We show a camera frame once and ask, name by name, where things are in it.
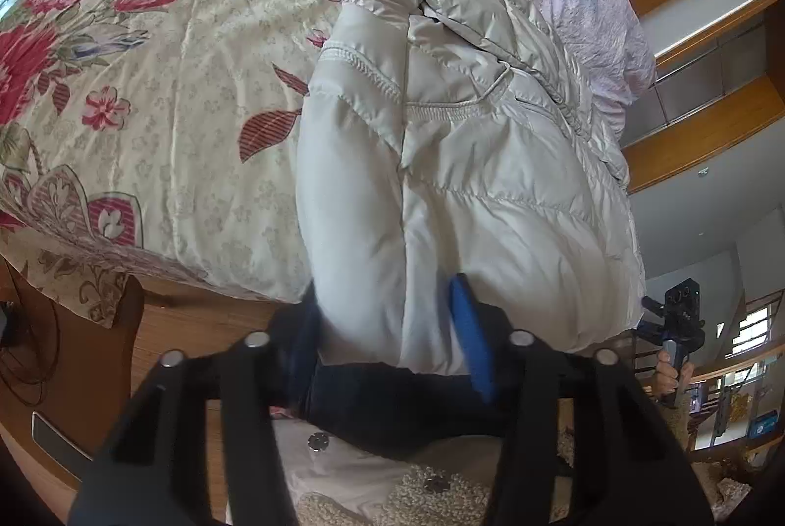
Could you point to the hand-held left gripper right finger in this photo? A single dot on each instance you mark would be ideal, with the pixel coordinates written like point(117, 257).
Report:
point(471, 336)

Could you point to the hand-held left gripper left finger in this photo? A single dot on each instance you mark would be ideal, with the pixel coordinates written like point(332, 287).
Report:
point(299, 363)

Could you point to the white puffer jacket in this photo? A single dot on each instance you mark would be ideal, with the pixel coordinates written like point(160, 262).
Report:
point(466, 158)

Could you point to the person's right forearm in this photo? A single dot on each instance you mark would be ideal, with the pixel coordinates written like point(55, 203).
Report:
point(679, 418)

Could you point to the person's right hand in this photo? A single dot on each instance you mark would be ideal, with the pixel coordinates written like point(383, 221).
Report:
point(665, 379)

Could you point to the window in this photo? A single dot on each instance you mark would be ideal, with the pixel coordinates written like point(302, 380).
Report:
point(757, 330)

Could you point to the dark cloth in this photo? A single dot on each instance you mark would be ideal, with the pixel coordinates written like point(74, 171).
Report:
point(398, 403)

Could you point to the wooden shelf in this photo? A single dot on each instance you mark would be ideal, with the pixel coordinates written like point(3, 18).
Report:
point(736, 409)

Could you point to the beige fleece garment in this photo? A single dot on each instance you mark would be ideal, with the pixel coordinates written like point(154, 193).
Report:
point(380, 483)

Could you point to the wooden cabinet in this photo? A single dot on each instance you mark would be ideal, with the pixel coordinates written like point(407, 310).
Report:
point(67, 379)

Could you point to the floral bedspread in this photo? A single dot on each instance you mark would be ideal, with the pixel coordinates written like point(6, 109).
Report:
point(159, 103)

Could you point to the lilac bed sheet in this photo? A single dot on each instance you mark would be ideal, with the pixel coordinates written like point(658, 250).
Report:
point(598, 17)

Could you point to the wooden wall niche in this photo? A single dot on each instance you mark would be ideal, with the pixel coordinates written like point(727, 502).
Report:
point(705, 72)

